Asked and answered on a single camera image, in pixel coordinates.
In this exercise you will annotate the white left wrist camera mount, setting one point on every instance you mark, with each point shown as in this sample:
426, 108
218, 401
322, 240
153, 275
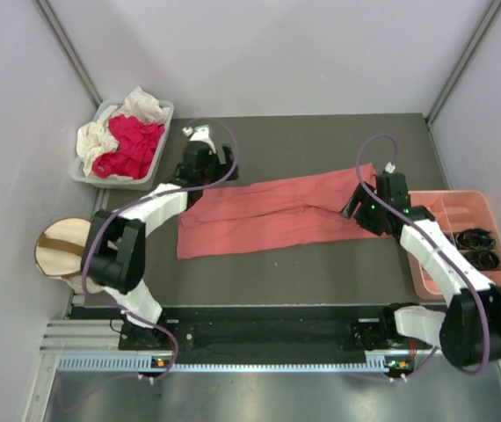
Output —
199, 134

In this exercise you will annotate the dark coiled item front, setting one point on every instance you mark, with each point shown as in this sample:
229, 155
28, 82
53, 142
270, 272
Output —
482, 260

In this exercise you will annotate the magenta t-shirt in bin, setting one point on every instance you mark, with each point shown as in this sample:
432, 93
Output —
137, 143

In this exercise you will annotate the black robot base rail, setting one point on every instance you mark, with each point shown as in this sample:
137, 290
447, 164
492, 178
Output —
273, 334

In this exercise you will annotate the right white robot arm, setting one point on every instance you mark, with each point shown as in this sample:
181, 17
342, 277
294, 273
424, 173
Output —
468, 332

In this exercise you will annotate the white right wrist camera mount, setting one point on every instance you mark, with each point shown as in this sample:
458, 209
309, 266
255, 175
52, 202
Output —
389, 168

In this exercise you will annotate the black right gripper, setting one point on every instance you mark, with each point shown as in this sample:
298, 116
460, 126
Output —
360, 196

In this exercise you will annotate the grey plastic laundry bin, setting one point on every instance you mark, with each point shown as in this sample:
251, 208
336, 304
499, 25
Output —
121, 145

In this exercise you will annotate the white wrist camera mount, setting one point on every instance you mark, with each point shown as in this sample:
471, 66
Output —
389, 168
199, 134

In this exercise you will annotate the round cream fabric basket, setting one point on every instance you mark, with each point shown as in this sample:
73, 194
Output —
59, 250

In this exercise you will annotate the slotted cable duct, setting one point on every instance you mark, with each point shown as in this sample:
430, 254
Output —
373, 363

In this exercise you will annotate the cream t-shirt in bin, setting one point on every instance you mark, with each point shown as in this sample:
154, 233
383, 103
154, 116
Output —
101, 132

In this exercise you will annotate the salmon pink t-shirt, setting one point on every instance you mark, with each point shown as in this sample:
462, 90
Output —
270, 215

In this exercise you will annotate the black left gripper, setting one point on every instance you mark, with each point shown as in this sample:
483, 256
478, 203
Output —
229, 163

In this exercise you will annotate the dark coiled item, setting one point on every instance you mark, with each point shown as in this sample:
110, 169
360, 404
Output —
482, 260
475, 239

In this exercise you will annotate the pink divided organizer tray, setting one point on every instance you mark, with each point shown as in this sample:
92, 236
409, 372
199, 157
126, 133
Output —
464, 217

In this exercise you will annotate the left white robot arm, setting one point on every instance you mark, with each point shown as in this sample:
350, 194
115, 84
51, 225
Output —
115, 252

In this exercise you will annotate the dark coiled item back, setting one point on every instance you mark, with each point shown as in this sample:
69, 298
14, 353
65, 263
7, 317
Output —
475, 239

